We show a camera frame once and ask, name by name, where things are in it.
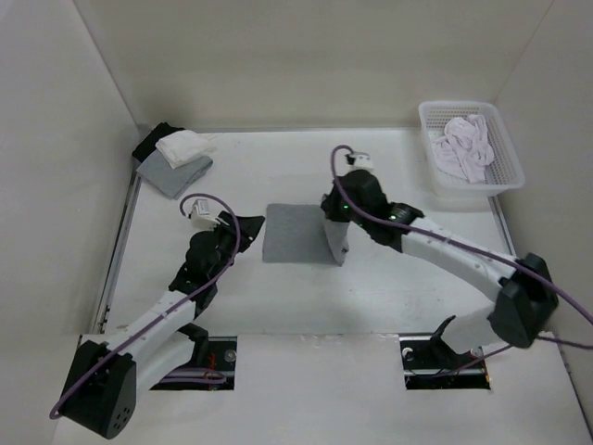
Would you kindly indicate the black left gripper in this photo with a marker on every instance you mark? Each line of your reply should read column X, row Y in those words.
column 249, row 228

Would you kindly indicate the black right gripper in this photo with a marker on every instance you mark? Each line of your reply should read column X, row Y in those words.
column 332, row 211

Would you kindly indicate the grey tank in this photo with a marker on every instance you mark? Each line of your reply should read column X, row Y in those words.
column 302, row 234
column 170, row 182

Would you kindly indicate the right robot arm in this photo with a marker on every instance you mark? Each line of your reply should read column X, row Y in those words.
column 521, row 300

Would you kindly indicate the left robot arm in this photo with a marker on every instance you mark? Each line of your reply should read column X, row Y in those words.
column 163, row 346

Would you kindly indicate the folded white tank top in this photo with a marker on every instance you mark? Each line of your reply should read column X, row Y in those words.
column 183, row 147

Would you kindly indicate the folded grey tank top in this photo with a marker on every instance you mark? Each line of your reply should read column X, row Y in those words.
column 170, row 182

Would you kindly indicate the white tank top in basket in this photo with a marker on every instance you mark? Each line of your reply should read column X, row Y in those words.
column 463, row 150

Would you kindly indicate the folded black tank top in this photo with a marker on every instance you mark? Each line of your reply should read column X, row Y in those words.
column 148, row 145

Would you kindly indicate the white plastic basket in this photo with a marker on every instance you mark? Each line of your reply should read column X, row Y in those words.
column 503, row 174

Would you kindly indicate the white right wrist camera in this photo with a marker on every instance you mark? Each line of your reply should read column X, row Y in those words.
column 359, row 161

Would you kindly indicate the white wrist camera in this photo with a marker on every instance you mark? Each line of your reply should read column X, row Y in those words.
column 200, row 216
column 359, row 161

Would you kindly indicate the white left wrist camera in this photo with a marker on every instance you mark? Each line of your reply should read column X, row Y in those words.
column 200, row 216

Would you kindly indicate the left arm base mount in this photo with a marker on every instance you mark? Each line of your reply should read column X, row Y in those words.
column 208, row 366

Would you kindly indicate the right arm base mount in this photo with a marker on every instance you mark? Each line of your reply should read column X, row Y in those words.
column 430, row 364

